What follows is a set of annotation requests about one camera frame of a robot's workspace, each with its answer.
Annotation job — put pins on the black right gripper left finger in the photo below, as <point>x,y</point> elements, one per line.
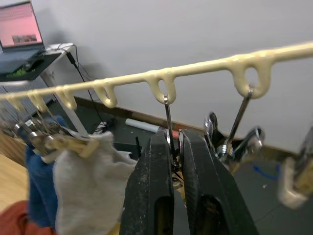
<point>146,183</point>

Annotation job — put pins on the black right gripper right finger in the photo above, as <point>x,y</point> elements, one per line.
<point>210,195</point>

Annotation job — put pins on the grey sock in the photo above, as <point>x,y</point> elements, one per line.
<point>85,191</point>

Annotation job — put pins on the cream metal sock clip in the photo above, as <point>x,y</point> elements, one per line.
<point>78,145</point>
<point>239,120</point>
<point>168,115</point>
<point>36,133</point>
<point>291,186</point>

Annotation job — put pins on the blue sock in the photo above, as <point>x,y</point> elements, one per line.
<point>40,186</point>

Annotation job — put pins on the red sock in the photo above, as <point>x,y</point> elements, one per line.
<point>14,220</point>

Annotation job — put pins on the cream clip hanger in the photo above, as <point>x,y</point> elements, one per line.
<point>200,65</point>

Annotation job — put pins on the white paper roll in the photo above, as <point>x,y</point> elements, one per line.
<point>139,124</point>

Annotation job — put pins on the white T-shaped desk leg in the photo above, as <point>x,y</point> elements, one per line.
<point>74,120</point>

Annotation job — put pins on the white desk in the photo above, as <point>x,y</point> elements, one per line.
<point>69,48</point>

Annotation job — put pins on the black mat with green print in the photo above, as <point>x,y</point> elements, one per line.
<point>46,61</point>

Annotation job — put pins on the laptop computer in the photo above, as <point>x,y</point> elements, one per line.
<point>19,27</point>

